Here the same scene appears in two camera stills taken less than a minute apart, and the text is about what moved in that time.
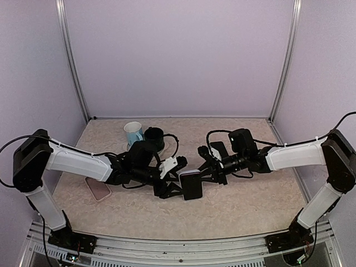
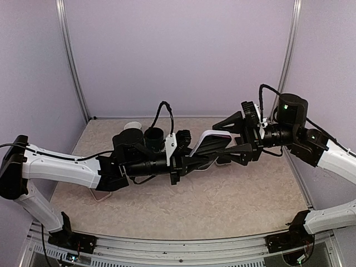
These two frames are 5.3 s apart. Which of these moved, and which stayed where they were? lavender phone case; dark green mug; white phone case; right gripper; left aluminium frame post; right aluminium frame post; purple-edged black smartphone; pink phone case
Moved: white phone case; right gripper; lavender phone case; purple-edged black smartphone
Stayed: right aluminium frame post; left aluminium frame post; pink phone case; dark green mug
